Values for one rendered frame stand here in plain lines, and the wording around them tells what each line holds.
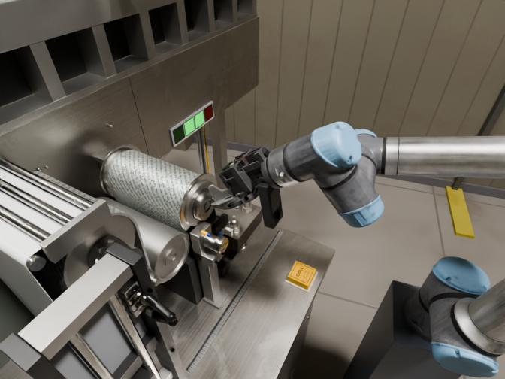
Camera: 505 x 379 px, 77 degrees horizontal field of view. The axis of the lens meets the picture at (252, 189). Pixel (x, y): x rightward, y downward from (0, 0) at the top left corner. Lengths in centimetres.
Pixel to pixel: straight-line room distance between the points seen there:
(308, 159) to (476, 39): 220
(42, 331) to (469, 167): 67
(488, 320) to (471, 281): 15
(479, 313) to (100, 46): 101
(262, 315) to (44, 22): 88
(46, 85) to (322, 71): 210
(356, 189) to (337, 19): 206
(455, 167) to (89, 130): 82
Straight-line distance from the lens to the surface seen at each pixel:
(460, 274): 93
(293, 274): 104
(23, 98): 92
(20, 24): 82
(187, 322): 100
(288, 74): 270
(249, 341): 96
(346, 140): 51
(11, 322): 106
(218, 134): 173
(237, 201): 65
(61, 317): 44
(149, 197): 79
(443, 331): 85
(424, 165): 67
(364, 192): 57
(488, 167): 68
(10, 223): 58
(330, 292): 213
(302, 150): 53
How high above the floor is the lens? 178
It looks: 41 degrees down
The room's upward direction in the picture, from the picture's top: straight up
